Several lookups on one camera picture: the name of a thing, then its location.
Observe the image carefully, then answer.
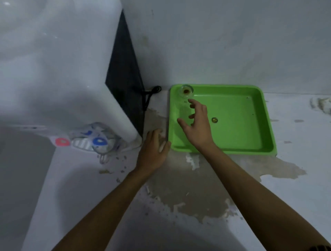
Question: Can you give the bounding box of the person's left hand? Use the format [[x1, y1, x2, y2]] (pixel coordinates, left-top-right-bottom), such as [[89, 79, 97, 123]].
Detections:
[[135, 129, 172, 174]]

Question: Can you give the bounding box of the person's right hand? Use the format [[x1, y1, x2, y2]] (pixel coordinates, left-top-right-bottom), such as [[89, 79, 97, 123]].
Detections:
[[177, 99, 217, 152]]

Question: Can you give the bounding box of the green plastic tray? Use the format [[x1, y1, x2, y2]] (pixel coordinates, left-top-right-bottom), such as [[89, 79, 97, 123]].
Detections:
[[168, 83, 278, 156]]

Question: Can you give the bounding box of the clear drinking glass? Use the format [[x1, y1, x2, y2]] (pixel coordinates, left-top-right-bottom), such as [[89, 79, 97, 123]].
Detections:
[[180, 84, 194, 98], [90, 139, 116, 165]]

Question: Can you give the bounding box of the person's right forearm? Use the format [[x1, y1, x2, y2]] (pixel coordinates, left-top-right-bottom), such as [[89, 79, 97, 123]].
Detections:
[[198, 143, 331, 251]]

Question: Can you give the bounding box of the person's left forearm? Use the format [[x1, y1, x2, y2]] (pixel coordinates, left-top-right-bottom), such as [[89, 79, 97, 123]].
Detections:
[[51, 167, 159, 251]]

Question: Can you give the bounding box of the white dispenser drip tray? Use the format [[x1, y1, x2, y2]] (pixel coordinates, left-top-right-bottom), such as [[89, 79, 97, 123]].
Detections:
[[71, 137, 94, 152]]

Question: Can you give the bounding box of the blue dispenser tap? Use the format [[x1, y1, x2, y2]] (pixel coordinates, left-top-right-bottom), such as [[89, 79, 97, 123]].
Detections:
[[80, 130, 109, 148]]

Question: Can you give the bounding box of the white water dispenser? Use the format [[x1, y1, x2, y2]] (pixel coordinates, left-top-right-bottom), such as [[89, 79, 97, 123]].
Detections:
[[0, 0, 146, 159]]

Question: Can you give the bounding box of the black power cable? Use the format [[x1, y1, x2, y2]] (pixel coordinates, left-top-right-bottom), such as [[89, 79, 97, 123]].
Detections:
[[141, 86, 162, 111]]

